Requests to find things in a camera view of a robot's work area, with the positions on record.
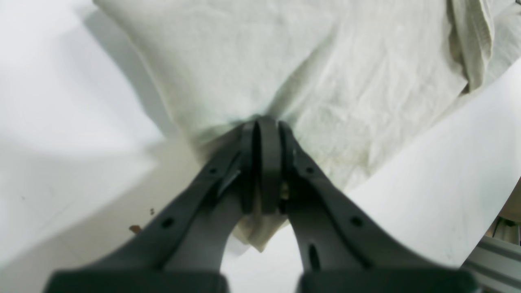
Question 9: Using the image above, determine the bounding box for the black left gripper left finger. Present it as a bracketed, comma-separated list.
[45, 122, 256, 293]

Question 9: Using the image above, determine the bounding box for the aluminium frame rail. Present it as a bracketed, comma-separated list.
[462, 237, 521, 293]

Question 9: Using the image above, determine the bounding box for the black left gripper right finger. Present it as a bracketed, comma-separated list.
[256, 117, 479, 293]

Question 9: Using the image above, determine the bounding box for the beige T-shirt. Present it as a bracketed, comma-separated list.
[93, 0, 521, 253]

